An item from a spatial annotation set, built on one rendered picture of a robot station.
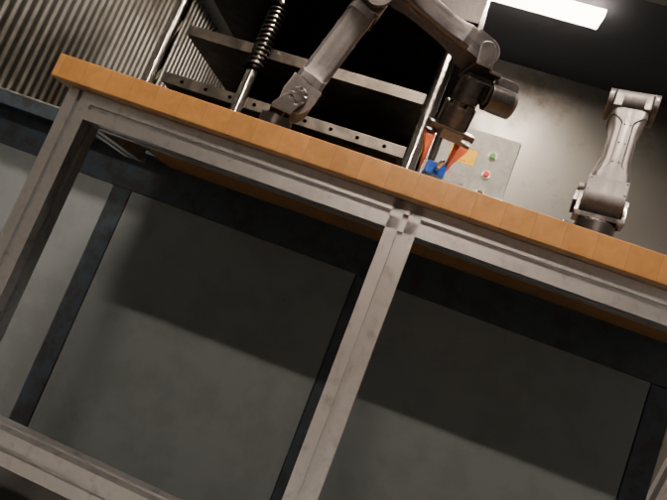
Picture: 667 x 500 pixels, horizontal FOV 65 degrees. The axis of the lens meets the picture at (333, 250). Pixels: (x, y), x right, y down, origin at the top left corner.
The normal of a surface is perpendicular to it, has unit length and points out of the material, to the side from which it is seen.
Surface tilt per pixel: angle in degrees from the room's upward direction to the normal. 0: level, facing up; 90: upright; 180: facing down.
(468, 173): 90
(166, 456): 90
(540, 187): 90
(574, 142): 90
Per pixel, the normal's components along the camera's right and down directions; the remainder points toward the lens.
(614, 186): -0.16, -0.57
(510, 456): -0.13, -0.18
